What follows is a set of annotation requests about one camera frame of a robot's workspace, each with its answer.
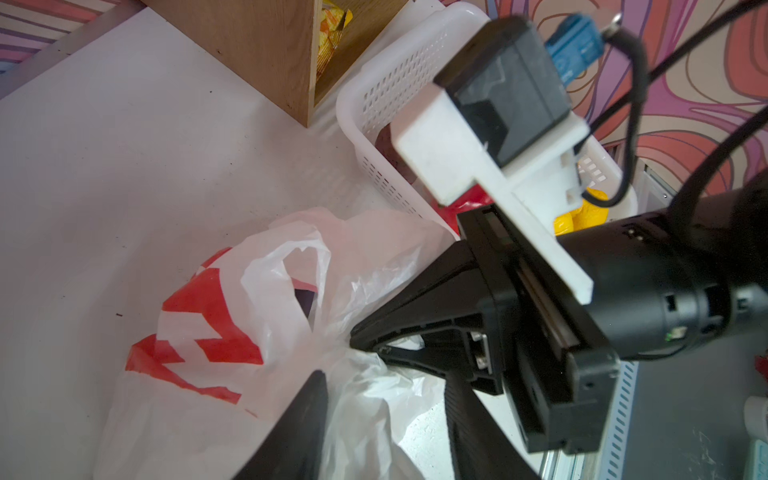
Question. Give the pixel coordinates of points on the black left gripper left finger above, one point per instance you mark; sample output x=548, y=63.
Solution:
x=293, y=448

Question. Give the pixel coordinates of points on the pink dragon fruit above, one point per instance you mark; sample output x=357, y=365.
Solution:
x=475, y=197

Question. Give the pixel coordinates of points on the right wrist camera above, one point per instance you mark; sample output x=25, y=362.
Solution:
x=498, y=115

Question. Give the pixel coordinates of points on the wooden shelf unit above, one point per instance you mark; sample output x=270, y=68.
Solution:
x=273, y=45

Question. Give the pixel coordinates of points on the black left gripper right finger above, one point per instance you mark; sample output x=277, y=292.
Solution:
x=479, y=448

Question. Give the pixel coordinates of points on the white plastic grocery bag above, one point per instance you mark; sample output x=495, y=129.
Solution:
x=234, y=345

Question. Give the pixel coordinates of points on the yellow snack packet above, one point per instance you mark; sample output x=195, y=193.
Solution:
x=333, y=22

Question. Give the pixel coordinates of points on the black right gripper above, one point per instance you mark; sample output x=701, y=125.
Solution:
x=559, y=370

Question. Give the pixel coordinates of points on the yellow lemon upper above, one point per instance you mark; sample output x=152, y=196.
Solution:
x=584, y=217

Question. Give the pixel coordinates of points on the white plastic produce basket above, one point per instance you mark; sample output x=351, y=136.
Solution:
x=396, y=75

